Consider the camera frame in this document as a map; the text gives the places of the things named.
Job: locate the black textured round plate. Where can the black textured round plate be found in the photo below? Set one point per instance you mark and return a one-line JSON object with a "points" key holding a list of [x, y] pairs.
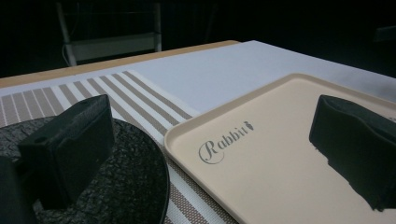
{"points": [[130, 183]]}

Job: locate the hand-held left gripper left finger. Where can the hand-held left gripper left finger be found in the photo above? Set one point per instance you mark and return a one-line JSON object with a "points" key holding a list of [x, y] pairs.
{"points": [[67, 152]]}

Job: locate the metal stand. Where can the metal stand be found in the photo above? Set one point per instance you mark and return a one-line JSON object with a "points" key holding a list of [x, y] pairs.
{"points": [[112, 40]]}

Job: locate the beige plastic tray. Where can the beige plastic tray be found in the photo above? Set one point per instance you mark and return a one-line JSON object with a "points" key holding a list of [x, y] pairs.
{"points": [[267, 168]]}

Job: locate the striped woven placemat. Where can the striped woven placemat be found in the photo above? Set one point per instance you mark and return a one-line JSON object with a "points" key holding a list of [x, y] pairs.
{"points": [[137, 99]]}

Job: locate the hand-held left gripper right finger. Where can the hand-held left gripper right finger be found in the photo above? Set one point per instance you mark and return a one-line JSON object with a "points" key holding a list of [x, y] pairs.
{"points": [[355, 146]]}

